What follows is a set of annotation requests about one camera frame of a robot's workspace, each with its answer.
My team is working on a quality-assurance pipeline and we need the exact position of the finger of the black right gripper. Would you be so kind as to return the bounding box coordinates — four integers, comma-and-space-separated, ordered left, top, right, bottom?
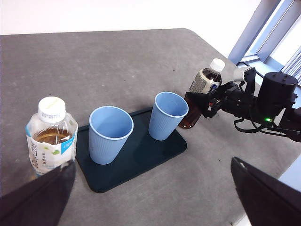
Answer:
184, 91, 212, 116

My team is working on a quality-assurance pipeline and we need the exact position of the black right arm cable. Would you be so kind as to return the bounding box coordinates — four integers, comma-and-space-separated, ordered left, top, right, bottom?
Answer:
233, 116, 271, 133

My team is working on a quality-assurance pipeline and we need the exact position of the blue window frame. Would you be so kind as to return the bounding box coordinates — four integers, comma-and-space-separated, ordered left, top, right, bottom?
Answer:
227, 0, 301, 73

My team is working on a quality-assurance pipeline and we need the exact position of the dark oolong tea bottle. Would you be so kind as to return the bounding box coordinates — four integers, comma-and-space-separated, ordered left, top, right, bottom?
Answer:
178, 58, 226, 129

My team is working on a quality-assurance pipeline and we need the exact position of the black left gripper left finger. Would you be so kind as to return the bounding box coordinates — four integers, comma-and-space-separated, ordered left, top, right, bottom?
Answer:
0, 161, 77, 226

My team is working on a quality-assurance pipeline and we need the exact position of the jasmine tea bottle white label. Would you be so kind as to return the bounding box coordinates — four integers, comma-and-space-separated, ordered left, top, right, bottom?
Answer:
25, 96, 79, 177

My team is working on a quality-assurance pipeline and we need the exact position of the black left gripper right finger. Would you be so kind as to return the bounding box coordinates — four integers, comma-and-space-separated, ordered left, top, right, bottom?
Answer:
231, 156, 301, 226

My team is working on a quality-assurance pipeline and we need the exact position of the dark rectangular tray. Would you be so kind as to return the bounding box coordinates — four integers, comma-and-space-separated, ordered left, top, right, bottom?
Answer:
75, 107, 188, 194

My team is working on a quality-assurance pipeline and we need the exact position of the blue ribbed plastic cup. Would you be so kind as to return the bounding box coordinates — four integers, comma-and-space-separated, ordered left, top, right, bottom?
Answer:
148, 91, 190, 141
88, 105, 135, 165

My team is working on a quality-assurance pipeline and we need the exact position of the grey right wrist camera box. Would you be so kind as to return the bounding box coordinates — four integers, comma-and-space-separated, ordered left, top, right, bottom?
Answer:
232, 66, 254, 82

